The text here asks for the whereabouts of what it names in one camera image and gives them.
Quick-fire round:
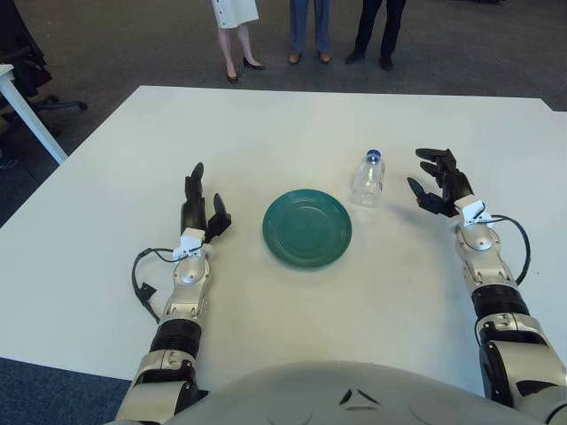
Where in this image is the black office chair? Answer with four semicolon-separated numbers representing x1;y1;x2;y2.
0;0;89;147

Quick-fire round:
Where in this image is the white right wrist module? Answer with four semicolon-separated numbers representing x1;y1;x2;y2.
458;199;493;229

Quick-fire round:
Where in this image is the green round plate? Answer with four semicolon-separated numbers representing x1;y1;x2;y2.
261;189;353;270

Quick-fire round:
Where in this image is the person in white skirt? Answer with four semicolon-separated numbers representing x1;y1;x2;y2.
210;0;267;83

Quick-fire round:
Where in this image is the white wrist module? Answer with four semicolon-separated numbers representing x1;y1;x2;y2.
172;228;208;262
458;199;493;229

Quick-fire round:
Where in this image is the grey robot torso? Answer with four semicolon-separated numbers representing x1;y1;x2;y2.
167;360;567;425

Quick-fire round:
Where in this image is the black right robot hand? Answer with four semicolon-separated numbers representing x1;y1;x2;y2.
406;148;475;219

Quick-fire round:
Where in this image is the person in black trousers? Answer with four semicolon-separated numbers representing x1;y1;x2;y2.
345;0;408;71

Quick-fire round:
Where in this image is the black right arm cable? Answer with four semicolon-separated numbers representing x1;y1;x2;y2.
489;214;532;284

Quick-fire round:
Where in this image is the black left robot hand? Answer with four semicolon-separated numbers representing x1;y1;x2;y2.
179;162;233;244

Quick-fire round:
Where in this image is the person in blue jeans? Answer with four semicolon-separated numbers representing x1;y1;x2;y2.
287;0;333;65

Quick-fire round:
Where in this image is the clear bottle with blue cap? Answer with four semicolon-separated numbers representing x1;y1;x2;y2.
351;148;387;208

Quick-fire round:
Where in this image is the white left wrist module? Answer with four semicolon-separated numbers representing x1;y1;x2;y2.
172;228;208;262

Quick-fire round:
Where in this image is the white side table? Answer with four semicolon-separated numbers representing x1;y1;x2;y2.
0;64;69;165

